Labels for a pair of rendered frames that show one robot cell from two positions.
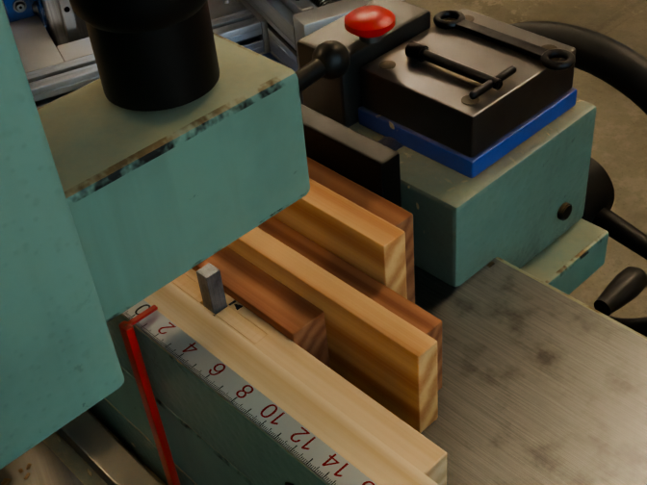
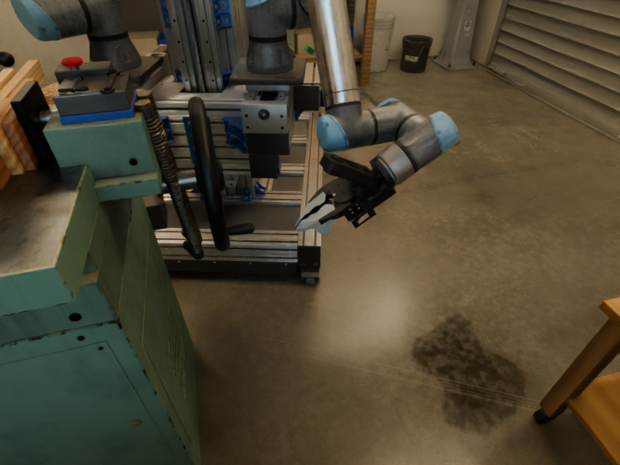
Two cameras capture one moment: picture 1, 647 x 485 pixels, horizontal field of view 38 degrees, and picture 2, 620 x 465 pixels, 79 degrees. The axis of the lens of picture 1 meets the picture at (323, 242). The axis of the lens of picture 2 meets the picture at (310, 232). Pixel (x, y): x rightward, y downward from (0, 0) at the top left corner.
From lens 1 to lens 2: 0.64 m
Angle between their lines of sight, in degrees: 18
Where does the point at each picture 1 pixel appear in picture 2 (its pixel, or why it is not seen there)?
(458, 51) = (95, 81)
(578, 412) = (17, 210)
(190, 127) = not seen: outside the picture
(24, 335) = not seen: outside the picture
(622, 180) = (447, 237)
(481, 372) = (18, 190)
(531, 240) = (113, 166)
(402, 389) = not seen: outside the picture
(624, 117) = (470, 213)
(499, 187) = (71, 132)
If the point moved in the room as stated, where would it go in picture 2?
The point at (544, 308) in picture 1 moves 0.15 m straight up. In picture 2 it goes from (67, 182) to (15, 73)
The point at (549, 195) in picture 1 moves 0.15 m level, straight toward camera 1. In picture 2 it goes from (117, 149) to (8, 191)
